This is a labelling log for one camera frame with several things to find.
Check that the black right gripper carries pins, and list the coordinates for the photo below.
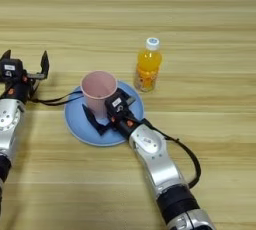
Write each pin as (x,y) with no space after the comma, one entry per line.
(125,124)

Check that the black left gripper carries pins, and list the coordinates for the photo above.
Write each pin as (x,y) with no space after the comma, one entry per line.
(16,90)

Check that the pink plastic cup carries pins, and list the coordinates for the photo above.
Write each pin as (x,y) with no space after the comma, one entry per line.
(98,90)

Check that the orange juice bottle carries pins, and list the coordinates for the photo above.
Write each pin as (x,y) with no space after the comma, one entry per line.
(148,65)

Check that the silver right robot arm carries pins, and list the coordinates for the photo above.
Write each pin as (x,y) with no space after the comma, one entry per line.
(156,160)

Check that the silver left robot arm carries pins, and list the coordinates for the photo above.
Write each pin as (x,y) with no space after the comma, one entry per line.
(8,124)

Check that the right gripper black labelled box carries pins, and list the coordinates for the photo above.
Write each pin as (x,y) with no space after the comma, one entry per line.
(116,104)

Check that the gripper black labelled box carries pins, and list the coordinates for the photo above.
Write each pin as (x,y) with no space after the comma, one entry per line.
(10,70)
(116,104)

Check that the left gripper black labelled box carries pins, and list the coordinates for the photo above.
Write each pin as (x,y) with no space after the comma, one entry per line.
(10,70)

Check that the blue round plate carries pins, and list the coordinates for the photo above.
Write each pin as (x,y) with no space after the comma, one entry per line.
(76,125)

